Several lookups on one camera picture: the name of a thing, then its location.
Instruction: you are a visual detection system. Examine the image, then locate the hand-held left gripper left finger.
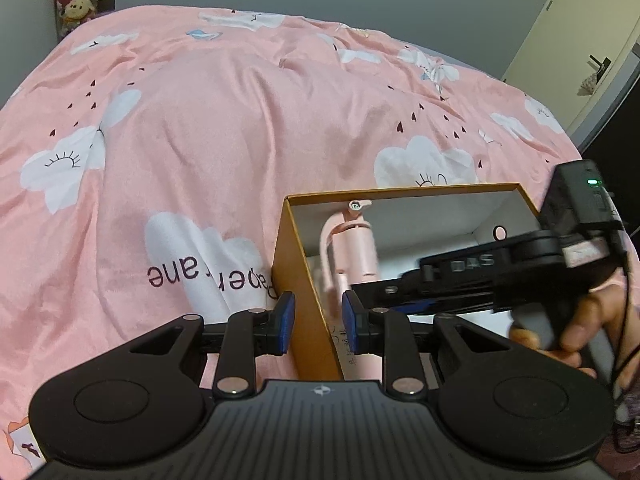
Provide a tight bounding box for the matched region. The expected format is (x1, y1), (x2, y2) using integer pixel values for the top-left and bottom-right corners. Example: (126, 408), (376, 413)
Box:
(119, 291), (297, 397)

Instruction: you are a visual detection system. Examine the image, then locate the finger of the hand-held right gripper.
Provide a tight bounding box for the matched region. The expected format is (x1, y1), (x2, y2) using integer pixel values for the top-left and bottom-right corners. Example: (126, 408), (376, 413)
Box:
(419, 241), (506, 285)
(348, 271), (497, 318)

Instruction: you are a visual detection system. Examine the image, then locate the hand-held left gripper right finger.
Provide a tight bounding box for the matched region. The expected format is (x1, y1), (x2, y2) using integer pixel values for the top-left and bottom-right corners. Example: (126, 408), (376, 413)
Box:
(341, 290), (521, 397)

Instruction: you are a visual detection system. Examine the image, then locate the orange cardboard box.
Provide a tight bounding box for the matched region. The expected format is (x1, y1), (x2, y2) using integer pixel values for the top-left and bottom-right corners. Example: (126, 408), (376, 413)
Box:
(271, 183), (544, 381)

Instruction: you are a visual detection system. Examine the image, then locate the pink plastic handheld tool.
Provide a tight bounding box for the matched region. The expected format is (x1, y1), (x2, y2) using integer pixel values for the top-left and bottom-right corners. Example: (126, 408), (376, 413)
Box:
(317, 199), (381, 322)

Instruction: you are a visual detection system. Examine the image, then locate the person's right hand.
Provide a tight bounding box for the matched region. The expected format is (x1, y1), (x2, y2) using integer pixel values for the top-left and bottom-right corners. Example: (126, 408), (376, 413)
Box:
(547, 272), (628, 380)

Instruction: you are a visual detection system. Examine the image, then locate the cream door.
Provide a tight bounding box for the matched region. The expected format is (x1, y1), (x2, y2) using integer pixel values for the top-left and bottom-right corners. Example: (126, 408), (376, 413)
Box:
(501, 0), (640, 137)

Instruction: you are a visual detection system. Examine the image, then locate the pink cloud print blanket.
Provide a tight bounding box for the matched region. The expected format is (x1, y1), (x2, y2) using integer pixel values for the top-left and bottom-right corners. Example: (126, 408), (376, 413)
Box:
(0, 4), (585, 476)

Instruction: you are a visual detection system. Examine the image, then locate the hanging column of plush toys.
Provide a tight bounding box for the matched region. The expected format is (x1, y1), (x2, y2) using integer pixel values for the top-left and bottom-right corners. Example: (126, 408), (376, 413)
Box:
(54, 0), (99, 41)

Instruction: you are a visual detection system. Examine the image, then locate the black door handle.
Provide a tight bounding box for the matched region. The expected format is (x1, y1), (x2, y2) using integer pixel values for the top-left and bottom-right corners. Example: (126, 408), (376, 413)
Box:
(588, 54), (613, 79)

